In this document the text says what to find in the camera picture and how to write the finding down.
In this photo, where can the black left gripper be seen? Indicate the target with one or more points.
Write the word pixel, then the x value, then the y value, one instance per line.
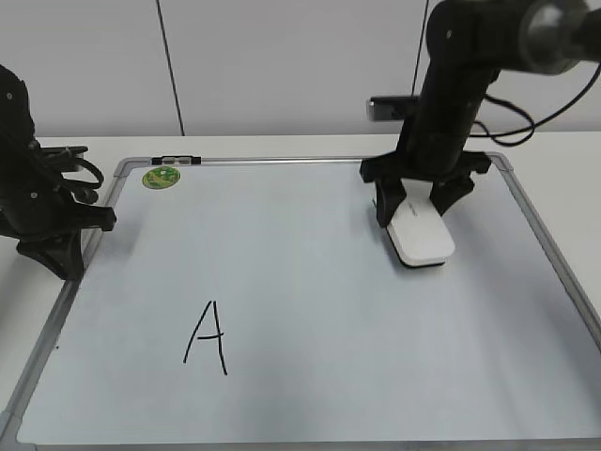
pixel 56 246

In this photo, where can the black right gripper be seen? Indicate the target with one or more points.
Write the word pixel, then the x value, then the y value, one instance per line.
pixel 451 184

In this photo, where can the white board eraser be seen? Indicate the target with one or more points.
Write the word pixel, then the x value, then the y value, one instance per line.
pixel 418 233

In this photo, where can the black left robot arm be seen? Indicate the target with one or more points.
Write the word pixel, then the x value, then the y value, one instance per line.
pixel 48 195

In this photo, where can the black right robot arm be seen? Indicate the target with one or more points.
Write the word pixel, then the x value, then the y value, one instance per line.
pixel 469 44

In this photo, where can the green round magnet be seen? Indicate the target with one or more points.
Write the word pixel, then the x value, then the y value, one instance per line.
pixel 161 178

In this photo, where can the black silver marker clip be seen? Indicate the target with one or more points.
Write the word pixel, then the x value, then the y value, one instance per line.
pixel 175 160

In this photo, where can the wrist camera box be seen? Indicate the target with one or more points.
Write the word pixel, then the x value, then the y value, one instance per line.
pixel 391 108

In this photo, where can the white board with grey frame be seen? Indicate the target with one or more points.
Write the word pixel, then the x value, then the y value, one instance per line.
pixel 257 305

